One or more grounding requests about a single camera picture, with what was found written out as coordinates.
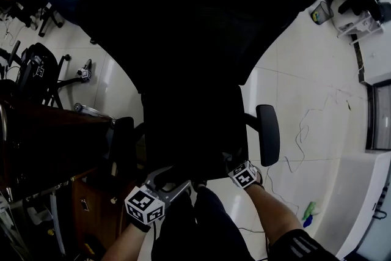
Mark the yellow black pen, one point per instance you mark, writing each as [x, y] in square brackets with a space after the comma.
[348, 104]

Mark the metal and wood service cart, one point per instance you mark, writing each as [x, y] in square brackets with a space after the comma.
[52, 146]

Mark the brown wooden cabinet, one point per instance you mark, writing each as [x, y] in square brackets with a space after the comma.
[97, 217]

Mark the black left wristband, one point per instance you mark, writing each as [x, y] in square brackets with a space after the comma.
[140, 226]

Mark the black framed glass door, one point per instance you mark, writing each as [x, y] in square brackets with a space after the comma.
[380, 116]

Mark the person's right forearm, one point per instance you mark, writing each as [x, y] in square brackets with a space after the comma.
[272, 211]

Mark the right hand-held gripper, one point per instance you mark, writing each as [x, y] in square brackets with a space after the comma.
[242, 175]

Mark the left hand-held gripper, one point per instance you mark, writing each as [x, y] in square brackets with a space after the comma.
[145, 206]

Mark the black mesh office chair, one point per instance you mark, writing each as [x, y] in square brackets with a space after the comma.
[183, 15]

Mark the large white appliance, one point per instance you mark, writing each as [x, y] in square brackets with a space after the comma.
[366, 204]

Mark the idle hand-held gripper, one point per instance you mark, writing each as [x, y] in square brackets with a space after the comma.
[84, 72]

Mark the black bag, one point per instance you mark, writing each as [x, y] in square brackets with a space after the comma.
[382, 7]

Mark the small black white item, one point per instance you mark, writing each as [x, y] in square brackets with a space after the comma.
[84, 204]

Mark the person's left forearm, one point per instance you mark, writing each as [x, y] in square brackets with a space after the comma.
[125, 244]

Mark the person's black clothing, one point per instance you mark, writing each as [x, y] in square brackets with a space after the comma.
[207, 235]

